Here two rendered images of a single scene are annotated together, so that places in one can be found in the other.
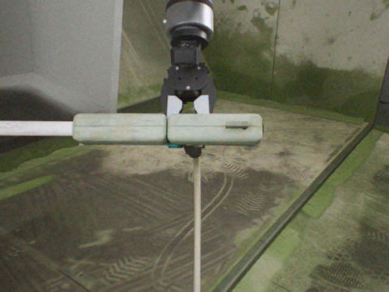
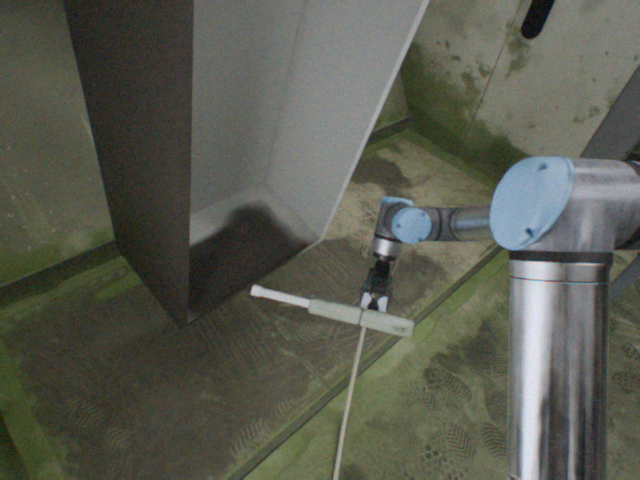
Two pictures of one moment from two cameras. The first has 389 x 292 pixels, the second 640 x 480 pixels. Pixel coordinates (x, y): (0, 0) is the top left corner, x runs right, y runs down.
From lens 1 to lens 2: 82 cm
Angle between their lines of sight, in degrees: 22
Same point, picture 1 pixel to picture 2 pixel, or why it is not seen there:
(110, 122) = (329, 309)
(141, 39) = not seen: hidden behind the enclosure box
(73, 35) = (302, 181)
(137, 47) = not seen: hidden behind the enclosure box
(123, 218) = (309, 285)
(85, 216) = (282, 277)
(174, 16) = (378, 246)
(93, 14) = (322, 181)
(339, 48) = (536, 136)
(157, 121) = (355, 314)
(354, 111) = not seen: hidden behind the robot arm
